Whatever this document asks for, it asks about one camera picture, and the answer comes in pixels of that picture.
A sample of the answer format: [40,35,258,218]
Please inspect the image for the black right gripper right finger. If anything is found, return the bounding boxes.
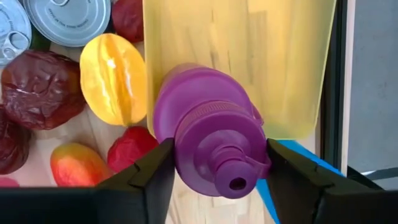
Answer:
[266,138,338,224]

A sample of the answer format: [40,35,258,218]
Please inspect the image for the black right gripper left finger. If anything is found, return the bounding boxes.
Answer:
[93,138,177,224]

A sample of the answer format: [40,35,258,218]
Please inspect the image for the blue plastic squeeze bottle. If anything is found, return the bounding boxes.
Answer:
[256,139,345,224]

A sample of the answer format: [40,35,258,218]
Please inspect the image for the red apple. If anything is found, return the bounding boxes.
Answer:
[107,126,159,174]

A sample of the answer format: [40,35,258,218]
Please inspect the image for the red yellow mango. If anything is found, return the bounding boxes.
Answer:
[50,142,113,187]

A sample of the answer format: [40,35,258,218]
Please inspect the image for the purple plastic squeeze bottle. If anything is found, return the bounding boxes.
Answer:
[152,63,273,200]

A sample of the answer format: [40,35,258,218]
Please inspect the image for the yellow star fruit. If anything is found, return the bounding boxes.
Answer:
[80,33,147,127]

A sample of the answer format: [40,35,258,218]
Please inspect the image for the dark red wrinkled fruit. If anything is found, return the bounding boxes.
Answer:
[1,49,87,131]
[0,104,32,175]

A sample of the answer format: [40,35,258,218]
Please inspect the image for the small dark red fruit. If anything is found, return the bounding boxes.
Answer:
[111,0,144,44]

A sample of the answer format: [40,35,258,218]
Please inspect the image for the silver tin can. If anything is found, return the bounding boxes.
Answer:
[23,0,112,52]

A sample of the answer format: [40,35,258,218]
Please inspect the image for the green label tin can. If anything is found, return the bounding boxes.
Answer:
[0,0,32,67]

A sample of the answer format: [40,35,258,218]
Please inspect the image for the yellow translucent plastic bin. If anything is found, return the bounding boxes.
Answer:
[142,0,338,141]

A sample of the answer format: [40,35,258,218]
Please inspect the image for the pink translucent plastic bin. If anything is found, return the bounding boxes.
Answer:
[0,177,20,188]

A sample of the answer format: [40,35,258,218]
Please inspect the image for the black metal rig frame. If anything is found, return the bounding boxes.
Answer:
[320,0,349,170]

